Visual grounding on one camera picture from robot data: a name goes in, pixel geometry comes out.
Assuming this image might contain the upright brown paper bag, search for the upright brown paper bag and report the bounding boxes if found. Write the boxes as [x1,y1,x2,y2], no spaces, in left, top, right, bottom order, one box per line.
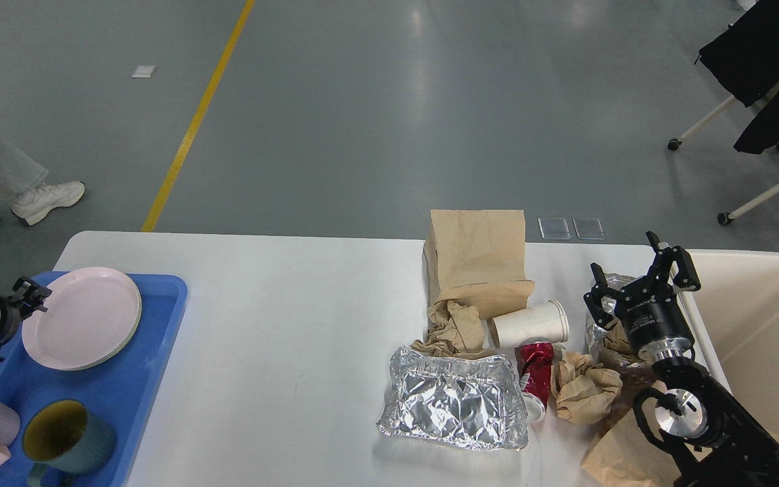
[423,209,535,320]

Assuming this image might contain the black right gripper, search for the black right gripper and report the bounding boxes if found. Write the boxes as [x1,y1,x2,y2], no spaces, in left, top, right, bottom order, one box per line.
[582,231,701,361]

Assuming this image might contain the green plate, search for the green plate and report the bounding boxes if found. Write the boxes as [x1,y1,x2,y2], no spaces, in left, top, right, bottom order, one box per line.
[74,306,143,371]

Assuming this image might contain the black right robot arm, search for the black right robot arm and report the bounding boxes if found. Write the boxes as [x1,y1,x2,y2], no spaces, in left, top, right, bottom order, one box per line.
[584,231,779,486]

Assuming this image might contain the clear floor plate left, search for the clear floor plate left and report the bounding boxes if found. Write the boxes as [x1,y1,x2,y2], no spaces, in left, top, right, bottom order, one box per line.
[538,218,572,241]

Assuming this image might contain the clear floor plate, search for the clear floor plate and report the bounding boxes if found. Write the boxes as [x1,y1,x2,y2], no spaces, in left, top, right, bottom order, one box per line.
[538,218,572,241]
[573,218,606,241]

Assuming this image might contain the crumpled brown paper middle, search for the crumpled brown paper middle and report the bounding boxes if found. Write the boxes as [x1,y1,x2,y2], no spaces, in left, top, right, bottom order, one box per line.
[551,351,623,425]

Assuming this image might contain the crushed red soda can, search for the crushed red soda can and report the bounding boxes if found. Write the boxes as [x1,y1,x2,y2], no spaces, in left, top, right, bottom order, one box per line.
[515,337,554,425]

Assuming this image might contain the crumpled brown paper left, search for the crumpled brown paper left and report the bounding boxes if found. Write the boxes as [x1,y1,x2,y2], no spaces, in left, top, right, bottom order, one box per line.
[409,300,496,360]

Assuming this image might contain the flat brown paper bag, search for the flat brown paper bag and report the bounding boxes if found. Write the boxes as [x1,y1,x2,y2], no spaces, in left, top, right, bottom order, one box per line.
[581,382,680,486]

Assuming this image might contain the beige plastic bin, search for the beige plastic bin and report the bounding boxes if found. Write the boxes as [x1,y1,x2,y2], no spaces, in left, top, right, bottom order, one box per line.
[667,250,779,487]

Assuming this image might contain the blue plastic tray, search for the blue plastic tray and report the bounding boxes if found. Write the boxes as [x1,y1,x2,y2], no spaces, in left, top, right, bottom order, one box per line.
[0,274,188,486]

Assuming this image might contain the crumpled brown paper on foil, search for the crumpled brown paper on foil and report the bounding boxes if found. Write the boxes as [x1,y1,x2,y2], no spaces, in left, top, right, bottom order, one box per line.
[603,324,639,361]

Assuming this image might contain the clear floor plate right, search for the clear floor plate right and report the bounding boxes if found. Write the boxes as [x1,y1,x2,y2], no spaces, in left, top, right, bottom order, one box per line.
[573,218,606,241]

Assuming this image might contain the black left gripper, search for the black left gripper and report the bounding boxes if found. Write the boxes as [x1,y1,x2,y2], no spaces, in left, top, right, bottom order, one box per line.
[0,277,52,349]

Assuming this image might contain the teal mug yellow inside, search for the teal mug yellow inside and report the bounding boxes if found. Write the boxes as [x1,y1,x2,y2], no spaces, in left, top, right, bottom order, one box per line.
[21,400,117,486]

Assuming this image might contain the person legs at left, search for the person legs at left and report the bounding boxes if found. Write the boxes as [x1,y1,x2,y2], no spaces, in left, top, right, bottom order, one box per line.
[0,135,86,226]

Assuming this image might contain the black cloth on rack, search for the black cloth on rack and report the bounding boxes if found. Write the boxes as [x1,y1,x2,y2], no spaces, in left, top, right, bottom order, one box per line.
[698,1,779,154]

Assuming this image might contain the pink plate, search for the pink plate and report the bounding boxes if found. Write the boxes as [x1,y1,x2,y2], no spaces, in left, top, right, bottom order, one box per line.
[22,267,142,372]

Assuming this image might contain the white paper cup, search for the white paper cup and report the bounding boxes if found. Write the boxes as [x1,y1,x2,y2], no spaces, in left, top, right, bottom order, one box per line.
[488,300,571,348]

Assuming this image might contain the large crumpled foil sheet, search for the large crumpled foil sheet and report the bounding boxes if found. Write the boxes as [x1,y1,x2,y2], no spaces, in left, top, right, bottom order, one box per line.
[376,346,529,450]

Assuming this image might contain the small crumpled foil sheet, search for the small crumpled foil sheet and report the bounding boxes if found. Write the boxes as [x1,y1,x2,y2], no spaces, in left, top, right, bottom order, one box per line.
[586,273,654,379]

